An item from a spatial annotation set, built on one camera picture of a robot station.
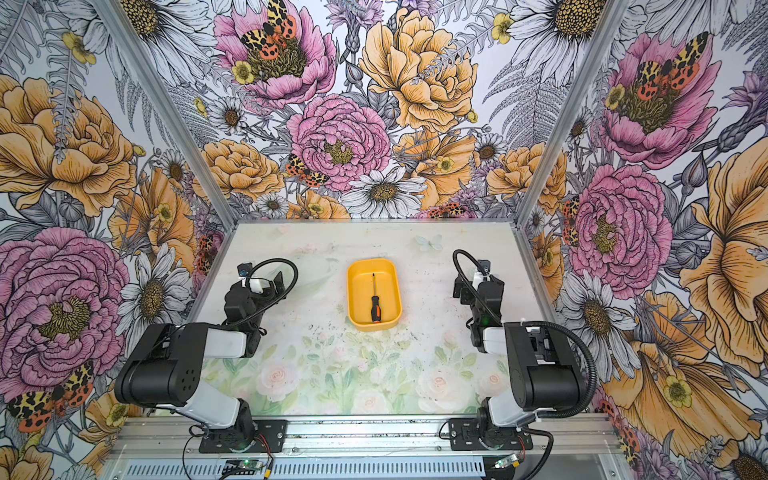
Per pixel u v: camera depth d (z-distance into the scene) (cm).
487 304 68
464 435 73
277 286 82
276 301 78
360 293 100
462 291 87
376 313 93
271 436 75
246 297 73
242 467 71
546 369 46
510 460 71
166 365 46
